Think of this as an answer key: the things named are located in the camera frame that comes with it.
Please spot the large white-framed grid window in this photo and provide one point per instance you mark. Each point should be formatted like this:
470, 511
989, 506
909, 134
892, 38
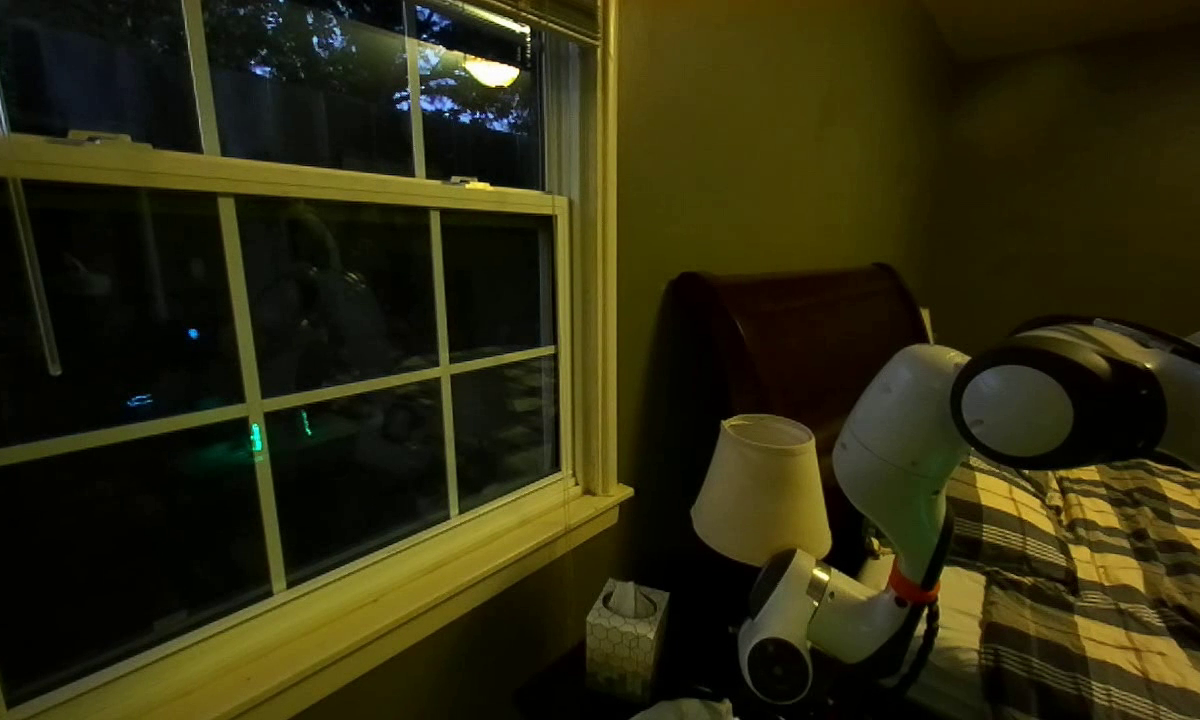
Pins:
264, 403

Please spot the patterned tissue box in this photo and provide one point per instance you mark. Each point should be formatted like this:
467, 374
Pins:
622, 640

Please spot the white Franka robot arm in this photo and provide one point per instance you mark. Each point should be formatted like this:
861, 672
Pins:
1067, 403

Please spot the plaid bed comforter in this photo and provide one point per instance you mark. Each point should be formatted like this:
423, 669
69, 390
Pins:
1120, 586

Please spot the table lamp with cream shade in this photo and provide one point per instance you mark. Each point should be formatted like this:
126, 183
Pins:
760, 490

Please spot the dark wooden bed headboard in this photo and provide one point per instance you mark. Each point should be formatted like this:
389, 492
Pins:
787, 345

